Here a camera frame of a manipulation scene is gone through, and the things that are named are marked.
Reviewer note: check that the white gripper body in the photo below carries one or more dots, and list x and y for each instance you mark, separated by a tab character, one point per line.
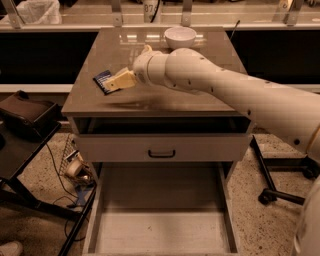
140	68

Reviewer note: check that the blue rxbar blueberry wrapper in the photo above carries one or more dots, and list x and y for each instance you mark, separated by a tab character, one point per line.
100	79

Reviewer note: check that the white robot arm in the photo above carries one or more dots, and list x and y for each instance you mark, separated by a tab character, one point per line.
291	114

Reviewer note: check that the grey drawer cabinet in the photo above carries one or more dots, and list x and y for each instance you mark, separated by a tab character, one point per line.
142	109

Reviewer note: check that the white ceramic bowl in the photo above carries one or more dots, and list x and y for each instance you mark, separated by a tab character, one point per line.
180	37

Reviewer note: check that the white numbered container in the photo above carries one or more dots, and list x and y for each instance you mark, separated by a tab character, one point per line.
152	11

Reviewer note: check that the dark brown pouch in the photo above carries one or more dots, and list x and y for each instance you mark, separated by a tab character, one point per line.
25	116

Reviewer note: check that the tape roll clutter on floor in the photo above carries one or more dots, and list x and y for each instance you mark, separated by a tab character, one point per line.
73	167

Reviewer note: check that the white plastic bag bin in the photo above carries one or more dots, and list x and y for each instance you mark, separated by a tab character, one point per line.
38	12

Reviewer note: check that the black side cart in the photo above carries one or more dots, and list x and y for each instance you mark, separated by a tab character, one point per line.
15	154

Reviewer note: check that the black chair base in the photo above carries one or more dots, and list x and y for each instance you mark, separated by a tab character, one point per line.
276	169

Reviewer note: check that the white shoe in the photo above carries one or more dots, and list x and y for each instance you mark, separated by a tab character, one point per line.
13	248

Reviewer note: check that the closed drawer with black handle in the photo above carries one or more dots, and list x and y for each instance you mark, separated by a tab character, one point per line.
138	148

